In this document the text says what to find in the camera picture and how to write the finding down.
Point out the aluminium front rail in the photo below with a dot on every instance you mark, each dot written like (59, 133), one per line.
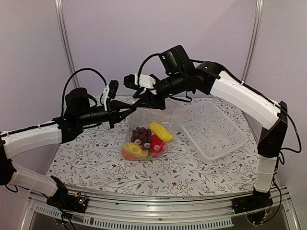
(116, 211)

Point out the aluminium frame post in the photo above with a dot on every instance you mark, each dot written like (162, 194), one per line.
(253, 40)
(64, 35)

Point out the left aluminium frame post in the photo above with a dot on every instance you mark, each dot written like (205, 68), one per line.
(64, 35)

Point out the clear zip top bag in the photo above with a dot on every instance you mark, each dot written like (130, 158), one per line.
(170, 118)

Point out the right aluminium frame post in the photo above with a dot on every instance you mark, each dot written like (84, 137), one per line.
(253, 40)

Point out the floral patterned table mat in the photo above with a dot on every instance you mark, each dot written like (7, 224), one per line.
(94, 161)

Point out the red toy bell pepper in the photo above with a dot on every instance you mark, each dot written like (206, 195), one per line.
(158, 147)

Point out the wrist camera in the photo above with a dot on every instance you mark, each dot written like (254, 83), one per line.
(109, 93)
(141, 83)

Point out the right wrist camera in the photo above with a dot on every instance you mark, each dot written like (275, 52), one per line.
(141, 83)

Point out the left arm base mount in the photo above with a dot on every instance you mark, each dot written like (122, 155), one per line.
(64, 201)

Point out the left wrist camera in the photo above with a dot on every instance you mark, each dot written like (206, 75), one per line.
(109, 93)

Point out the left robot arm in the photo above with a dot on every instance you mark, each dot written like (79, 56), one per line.
(60, 130)

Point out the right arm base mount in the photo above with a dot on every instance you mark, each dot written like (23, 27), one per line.
(252, 202)

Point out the orange toy pumpkin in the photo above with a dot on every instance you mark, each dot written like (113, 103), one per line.
(128, 156)

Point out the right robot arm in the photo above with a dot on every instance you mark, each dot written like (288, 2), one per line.
(187, 75)

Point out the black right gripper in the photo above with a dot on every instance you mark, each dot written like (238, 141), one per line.
(154, 103)

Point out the purple toy grapes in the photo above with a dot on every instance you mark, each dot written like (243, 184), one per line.
(141, 136)

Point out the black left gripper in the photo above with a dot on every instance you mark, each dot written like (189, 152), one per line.
(113, 111)

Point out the white plastic basket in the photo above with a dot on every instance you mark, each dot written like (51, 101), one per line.
(211, 132)

